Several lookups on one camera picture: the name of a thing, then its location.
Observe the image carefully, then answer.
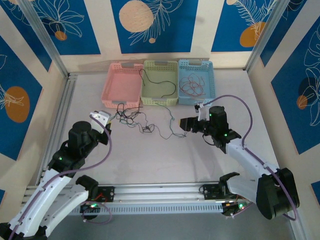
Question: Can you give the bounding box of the thin green cable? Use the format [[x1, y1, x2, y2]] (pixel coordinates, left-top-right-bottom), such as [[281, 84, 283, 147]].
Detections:
[[157, 104, 189, 140], [113, 113, 141, 126]]

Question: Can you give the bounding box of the pink perforated plastic basket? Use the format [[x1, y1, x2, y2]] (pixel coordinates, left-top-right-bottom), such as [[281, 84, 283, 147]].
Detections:
[[100, 62, 145, 109]]

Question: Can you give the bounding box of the green perforated plastic basket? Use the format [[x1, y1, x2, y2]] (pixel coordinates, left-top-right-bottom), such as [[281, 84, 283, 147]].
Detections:
[[139, 59, 180, 106]]

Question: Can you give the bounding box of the thin orange cable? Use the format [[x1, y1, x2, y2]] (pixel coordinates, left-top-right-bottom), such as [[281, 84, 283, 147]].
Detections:
[[186, 73, 207, 97]]

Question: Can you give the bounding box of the blue perforated plastic basket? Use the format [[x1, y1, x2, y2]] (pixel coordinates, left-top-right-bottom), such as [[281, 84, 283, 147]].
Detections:
[[176, 59, 216, 106]]

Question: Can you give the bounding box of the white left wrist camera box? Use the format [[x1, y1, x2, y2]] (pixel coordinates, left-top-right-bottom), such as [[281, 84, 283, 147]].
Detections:
[[89, 109, 112, 134]]

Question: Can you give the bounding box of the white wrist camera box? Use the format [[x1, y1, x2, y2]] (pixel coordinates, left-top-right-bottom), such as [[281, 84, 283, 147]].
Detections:
[[89, 109, 112, 134], [194, 101, 210, 121]]

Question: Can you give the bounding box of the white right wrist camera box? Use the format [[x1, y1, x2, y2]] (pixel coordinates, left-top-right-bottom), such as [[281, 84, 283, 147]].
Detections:
[[194, 101, 210, 121]]

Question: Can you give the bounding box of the aluminium side rail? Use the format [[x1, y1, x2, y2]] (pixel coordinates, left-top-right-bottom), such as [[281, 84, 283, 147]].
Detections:
[[39, 73, 78, 181]]

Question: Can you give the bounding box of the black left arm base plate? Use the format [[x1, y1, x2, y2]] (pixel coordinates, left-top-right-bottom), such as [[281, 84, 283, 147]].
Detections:
[[87, 185, 116, 203]]

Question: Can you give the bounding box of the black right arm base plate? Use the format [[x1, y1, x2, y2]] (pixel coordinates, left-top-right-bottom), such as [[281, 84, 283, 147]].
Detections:
[[199, 183, 250, 202]]

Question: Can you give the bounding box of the aluminium table frame rail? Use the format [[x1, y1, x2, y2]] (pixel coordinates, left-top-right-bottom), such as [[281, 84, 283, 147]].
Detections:
[[23, 179, 260, 208]]

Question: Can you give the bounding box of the grey slotted cable duct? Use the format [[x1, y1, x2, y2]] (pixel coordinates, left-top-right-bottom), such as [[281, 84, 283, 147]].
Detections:
[[72, 205, 225, 217]]

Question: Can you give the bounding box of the aluminium corner post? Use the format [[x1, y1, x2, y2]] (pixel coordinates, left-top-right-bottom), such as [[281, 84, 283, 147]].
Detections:
[[246, 0, 288, 72], [18, 0, 70, 78]]

